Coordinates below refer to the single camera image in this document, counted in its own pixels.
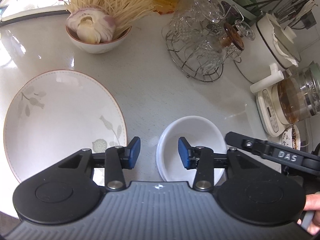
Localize white plastic bowl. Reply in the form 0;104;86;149
156;116;227;186

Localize large white leaf-pattern bowl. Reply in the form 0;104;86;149
3;70;127;181

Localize person's right hand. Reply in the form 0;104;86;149
297;192;320;235

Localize small stained saucer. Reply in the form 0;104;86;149
280;125;301;150

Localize glass kettle on base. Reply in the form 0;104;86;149
256;63;319;138

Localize white electric cooker pot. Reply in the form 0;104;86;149
236;14;301;83

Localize small bowl with garlic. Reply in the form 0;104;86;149
65;24;133;55

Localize garlic bulb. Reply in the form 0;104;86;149
66;8;116;44

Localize bundle of dry noodles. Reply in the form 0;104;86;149
67;0;155;38

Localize wire glass cup rack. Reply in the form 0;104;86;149
162;0;255;83

